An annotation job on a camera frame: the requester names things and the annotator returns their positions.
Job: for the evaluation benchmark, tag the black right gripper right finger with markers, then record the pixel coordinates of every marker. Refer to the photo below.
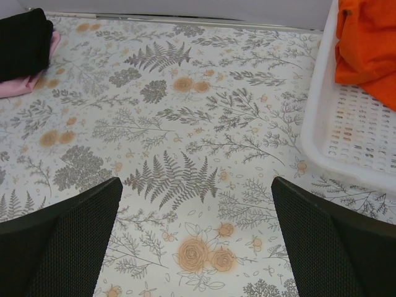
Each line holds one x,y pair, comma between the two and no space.
334,251

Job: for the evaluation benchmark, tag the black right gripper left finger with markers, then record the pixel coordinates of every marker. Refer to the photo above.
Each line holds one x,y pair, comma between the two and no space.
59,250

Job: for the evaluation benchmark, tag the orange t shirt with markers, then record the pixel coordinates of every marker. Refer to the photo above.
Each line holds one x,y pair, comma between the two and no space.
365,48

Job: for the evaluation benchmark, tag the white plastic basket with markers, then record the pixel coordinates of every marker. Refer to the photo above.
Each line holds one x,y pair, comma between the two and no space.
345,130

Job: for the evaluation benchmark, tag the folded pink t shirt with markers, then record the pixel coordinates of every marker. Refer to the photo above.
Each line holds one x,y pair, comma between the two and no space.
24,85

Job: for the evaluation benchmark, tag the floral table cloth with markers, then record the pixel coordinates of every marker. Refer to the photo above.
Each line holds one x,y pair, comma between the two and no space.
196,122

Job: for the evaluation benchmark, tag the folded black t shirt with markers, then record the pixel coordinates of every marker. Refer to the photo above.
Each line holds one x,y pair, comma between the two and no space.
25,44

